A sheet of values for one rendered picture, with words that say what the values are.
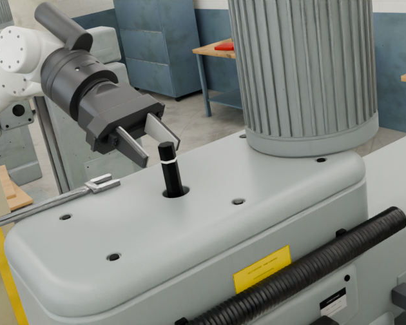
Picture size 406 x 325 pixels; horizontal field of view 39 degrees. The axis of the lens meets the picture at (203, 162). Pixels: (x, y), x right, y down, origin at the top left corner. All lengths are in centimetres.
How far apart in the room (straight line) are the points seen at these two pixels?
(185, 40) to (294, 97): 743
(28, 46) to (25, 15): 831
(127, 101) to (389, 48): 528
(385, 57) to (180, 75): 324
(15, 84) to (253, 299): 51
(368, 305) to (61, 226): 48
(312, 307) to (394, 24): 517
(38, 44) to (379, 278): 62
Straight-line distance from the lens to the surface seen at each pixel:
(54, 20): 86
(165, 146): 73
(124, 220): 71
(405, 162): 109
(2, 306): 272
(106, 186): 81
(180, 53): 815
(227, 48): 675
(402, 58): 590
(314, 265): 73
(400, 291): 96
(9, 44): 86
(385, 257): 93
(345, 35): 78
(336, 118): 79
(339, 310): 87
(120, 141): 75
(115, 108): 76
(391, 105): 614
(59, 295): 62
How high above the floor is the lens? 220
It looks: 22 degrees down
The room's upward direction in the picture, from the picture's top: 10 degrees counter-clockwise
